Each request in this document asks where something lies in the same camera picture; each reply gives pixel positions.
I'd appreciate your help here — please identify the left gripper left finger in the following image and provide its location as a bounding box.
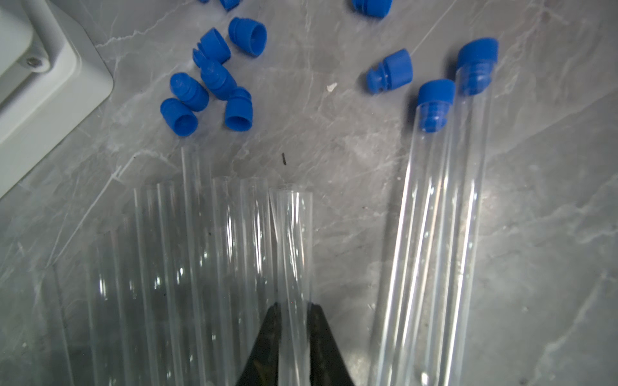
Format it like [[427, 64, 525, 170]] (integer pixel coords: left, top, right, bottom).
[[236, 302, 282, 386]]

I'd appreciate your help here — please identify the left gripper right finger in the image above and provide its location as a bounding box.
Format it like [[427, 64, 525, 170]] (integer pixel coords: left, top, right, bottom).
[[307, 303, 355, 386]]

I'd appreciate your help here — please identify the test tube group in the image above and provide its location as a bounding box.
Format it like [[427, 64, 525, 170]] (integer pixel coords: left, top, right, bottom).
[[271, 188, 313, 385], [421, 37, 499, 385], [372, 79, 455, 385]]

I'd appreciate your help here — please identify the blue stopper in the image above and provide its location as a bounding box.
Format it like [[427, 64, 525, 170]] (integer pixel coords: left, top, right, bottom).
[[170, 72, 209, 112], [365, 49, 414, 94], [220, 0, 241, 12], [201, 59, 238, 101], [160, 98, 198, 137], [352, 0, 393, 19], [225, 87, 254, 132], [192, 28, 231, 68], [228, 17, 267, 57]]

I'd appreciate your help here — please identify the white rectangular plastic box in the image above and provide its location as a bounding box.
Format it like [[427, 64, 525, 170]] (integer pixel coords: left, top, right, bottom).
[[1, 1, 114, 195]]

